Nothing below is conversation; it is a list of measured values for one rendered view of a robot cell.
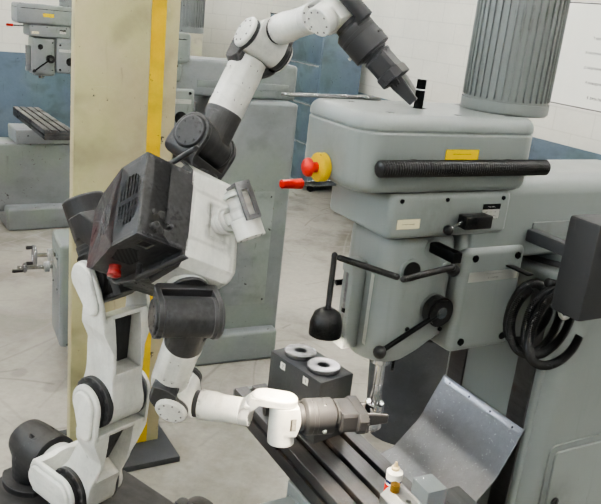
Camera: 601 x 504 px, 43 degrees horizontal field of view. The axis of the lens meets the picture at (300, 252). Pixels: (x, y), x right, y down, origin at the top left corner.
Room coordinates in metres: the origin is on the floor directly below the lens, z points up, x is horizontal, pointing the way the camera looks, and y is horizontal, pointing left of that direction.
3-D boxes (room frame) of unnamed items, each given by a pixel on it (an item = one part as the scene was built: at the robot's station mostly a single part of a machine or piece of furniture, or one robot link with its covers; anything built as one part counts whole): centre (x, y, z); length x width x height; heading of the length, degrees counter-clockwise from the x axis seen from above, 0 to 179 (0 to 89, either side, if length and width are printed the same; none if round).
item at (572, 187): (1.92, -0.65, 1.66); 0.80 x 0.23 x 0.20; 121
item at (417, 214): (1.68, -0.26, 1.68); 0.34 x 0.24 x 0.10; 121
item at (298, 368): (1.92, -0.06, 1.05); 0.22 x 0.12 x 0.20; 41
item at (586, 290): (1.53, -0.65, 1.62); 0.20 x 0.09 x 0.21; 121
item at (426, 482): (1.46, -0.34, 1.07); 0.06 x 0.05 x 0.06; 28
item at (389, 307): (1.67, -0.22, 1.47); 0.21 x 0.19 x 0.32; 31
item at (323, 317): (1.52, -0.07, 1.43); 0.07 x 0.07 x 0.06
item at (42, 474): (1.93, 0.59, 0.68); 0.21 x 0.20 x 0.13; 53
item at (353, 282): (1.61, -0.13, 1.45); 0.04 x 0.04 x 0.21; 31
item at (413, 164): (1.56, -0.33, 1.79); 0.45 x 0.04 x 0.04; 121
